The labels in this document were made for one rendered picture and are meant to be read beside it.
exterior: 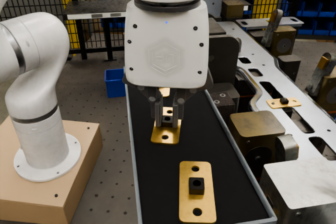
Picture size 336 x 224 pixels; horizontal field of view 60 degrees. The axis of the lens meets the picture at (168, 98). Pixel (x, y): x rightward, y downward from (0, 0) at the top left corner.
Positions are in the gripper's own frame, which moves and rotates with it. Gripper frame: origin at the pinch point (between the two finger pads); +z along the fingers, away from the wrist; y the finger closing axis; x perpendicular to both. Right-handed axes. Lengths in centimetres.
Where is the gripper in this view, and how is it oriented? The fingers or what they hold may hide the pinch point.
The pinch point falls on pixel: (167, 110)
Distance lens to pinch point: 41.3
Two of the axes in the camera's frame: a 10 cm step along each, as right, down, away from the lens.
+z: 0.0, 8.4, 5.4
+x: 1.1, -5.4, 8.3
